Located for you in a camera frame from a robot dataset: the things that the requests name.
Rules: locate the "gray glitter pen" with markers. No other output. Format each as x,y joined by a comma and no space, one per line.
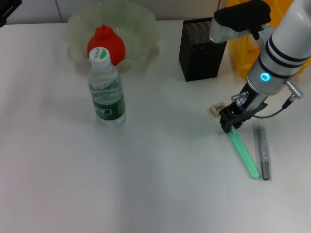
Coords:
263,155

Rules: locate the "red-orange toy orange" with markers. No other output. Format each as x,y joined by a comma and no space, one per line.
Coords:
107,38

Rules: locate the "yellow plastic storage bin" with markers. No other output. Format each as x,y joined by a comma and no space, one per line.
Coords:
240,55

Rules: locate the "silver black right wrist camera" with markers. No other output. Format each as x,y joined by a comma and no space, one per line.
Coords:
243,14

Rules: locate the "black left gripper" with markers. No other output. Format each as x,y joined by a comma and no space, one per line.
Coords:
7,9

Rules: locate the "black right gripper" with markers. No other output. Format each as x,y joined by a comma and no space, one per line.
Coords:
250,102

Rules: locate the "clear green-label water bottle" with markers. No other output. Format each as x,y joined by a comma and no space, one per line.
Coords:
107,97

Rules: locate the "black mesh pen holder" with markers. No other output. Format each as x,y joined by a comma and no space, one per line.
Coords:
199,63

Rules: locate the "translucent green fruit bowl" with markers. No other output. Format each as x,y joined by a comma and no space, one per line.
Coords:
141,31

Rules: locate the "beige eraser with barcode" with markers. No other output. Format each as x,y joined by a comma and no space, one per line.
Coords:
215,108

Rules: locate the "green pen with white clip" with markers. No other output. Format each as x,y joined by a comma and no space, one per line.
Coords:
243,153

